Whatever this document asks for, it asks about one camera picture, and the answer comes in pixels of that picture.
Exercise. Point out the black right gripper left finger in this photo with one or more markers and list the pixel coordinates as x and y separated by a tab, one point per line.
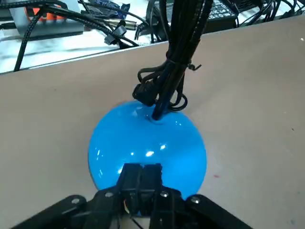
104	210

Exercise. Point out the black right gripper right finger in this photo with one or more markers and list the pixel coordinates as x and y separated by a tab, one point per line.
171	210

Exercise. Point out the blue desk lamp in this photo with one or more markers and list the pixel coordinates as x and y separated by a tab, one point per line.
143	143

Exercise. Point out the grey metal device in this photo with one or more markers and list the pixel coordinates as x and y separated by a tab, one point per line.
59	29

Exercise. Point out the large black labelled power adapter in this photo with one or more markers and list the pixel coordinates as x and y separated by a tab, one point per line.
221	14

